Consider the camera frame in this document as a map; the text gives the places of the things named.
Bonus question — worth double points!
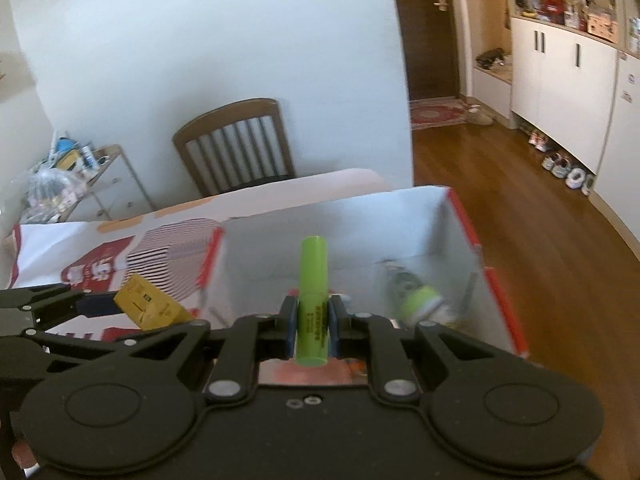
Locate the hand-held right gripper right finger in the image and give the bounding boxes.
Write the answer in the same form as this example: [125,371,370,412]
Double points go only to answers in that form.
[327,294,507,404]

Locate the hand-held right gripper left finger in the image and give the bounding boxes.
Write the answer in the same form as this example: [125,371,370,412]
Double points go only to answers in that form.
[125,295,300,401]

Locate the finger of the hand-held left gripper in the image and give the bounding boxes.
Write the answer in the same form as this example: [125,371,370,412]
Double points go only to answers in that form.
[20,329,151,361]
[0,284,121,328]

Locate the green marker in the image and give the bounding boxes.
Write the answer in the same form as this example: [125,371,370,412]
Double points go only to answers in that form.
[294,235,332,367]

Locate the yellow cardboard box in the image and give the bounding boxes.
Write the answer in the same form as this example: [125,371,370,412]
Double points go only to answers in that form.
[113,273,195,332]

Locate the green capped toothpick jar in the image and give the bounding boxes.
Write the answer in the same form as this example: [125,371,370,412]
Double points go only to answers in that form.
[380,259,458,328]

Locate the red cardboard box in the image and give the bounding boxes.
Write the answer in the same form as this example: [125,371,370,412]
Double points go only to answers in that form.
[197,185,530,387]

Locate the red white printed cloth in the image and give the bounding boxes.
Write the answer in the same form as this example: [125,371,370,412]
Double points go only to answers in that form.
[0,167,391,341]

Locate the small white drawer cabinet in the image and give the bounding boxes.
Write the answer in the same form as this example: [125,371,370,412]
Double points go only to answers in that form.
[65,144,157,222]

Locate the clear plastic bag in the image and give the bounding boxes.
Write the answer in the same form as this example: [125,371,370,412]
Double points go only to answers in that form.
[20,167,88,223]

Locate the brown wooden chair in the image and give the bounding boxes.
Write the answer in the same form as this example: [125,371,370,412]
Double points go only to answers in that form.
[172,98,297,197]

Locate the red patterned rug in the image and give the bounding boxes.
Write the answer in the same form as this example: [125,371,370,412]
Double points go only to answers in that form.
[409,97,473,131]

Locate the beige slippers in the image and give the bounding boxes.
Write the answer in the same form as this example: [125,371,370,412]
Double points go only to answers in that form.
[465,104,497,127]

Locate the pink white sneakers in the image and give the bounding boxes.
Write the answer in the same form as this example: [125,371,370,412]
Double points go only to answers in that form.
[527,129,555,153]

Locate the dark brown door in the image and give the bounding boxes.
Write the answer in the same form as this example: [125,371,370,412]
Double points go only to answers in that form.
[389,0,461,102]

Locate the black bag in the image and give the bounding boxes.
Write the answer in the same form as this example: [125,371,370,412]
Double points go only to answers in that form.
[475,48,507,69]

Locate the white wall cabinet unit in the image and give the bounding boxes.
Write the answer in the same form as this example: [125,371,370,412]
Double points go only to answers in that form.
[470,0,640,241]

